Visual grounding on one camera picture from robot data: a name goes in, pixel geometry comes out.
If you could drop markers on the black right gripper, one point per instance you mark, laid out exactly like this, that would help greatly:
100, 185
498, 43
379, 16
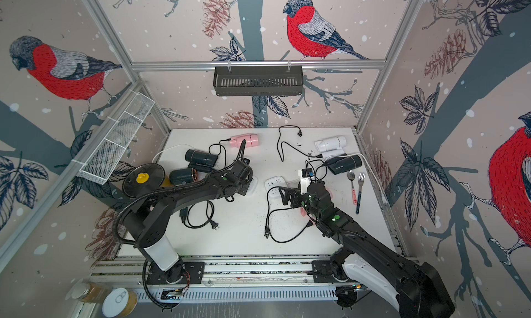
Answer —
286, 198

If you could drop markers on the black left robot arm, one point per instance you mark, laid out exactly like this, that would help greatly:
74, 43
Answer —
143, 222

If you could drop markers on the pink hair dryer near arm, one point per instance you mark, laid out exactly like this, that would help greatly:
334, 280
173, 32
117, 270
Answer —
311, 220

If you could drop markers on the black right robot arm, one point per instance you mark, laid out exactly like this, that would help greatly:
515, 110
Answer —
414, 290

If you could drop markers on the white power strip right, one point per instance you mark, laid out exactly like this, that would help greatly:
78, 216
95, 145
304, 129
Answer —
272, 186

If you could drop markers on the white power strip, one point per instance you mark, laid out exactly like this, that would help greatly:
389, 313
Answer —
252, 186
272, 186

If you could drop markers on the white power strip left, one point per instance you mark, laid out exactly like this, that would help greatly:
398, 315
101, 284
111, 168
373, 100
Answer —
252, 186

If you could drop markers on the dark green folding hair dryer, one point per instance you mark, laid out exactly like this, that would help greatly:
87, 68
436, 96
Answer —
342, 164

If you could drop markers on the pink folding hair dryer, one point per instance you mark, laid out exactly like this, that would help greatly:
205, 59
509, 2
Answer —
252, 140

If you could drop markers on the white folding hair dryer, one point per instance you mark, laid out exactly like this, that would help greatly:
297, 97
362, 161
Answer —
331, 144

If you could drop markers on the dark green small hair dryer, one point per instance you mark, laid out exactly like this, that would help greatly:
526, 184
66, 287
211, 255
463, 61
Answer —
201, 161

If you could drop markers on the green copper long hair dryer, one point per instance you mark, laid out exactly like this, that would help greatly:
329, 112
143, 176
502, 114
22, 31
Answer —
183, 176

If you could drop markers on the yellow pot with glass lid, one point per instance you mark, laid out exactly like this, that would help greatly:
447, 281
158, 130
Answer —
144, 179

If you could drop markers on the white lidded tin can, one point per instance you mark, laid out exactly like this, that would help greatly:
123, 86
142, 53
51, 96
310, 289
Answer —
120, 302

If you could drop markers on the glass jar with lid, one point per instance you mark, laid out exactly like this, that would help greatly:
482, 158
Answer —
89, 292

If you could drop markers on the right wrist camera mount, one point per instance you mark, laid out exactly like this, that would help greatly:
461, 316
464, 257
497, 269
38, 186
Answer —
307, 176

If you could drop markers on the silver spoon pink handle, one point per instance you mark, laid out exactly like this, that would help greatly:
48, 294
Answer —
352, 177

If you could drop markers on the silver fork dark handle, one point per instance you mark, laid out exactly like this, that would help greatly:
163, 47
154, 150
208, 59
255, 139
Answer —
361, 181

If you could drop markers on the black hanging wall basket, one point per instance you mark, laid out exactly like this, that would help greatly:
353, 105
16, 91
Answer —
258, 81

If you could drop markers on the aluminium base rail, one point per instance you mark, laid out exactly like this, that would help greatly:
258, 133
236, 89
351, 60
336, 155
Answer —
233, 279

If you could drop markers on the white wire basket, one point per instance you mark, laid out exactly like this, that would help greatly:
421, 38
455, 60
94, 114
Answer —
120, 129

